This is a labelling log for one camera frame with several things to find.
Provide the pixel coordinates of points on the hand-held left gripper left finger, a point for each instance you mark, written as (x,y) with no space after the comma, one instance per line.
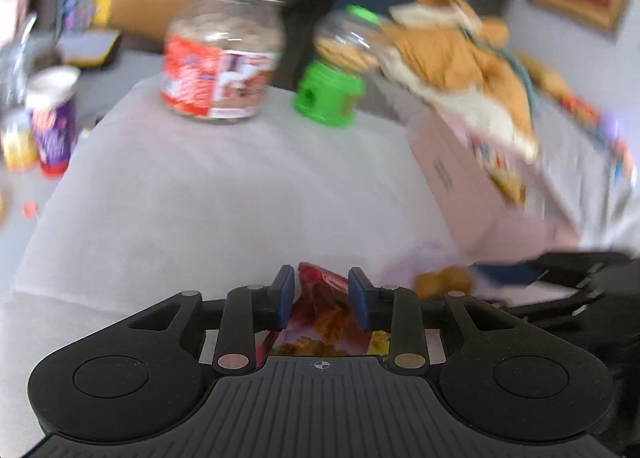
(285,295)

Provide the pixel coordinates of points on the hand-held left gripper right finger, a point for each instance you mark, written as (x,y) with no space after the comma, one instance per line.
(360,299)

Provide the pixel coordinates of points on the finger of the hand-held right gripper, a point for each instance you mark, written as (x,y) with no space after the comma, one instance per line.
(505,274)
(550,309)

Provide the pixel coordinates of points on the red snack packet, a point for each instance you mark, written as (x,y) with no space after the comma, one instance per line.
(320,323)

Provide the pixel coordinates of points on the clear packet of yellow balls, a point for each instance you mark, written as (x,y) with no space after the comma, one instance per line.
(442,282)

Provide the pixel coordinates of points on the pink cardboard box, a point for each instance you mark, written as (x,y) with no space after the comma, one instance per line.
(455,188)

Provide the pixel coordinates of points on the white blanket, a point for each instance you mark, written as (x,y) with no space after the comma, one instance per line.
(590,198)

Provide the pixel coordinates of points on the white table cover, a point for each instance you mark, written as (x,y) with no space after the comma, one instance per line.
(200,198)

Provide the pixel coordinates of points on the colourful toy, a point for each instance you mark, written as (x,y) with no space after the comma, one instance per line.
(582,110)

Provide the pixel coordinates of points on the yellow pillow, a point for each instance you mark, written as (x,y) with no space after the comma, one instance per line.
(545,75)

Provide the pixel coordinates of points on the green gumball dispenser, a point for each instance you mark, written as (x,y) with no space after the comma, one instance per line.
(325,93)

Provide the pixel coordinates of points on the orange padded jacket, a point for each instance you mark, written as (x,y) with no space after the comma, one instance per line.
(450,58)

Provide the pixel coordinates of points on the large clear jar gold lid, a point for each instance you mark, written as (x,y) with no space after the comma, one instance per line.
(220,78)

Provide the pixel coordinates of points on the purple snack cup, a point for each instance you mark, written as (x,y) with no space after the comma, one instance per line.
(50,133)

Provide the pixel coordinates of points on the yellow rimmed tray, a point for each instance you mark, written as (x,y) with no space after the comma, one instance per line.
(90,48)

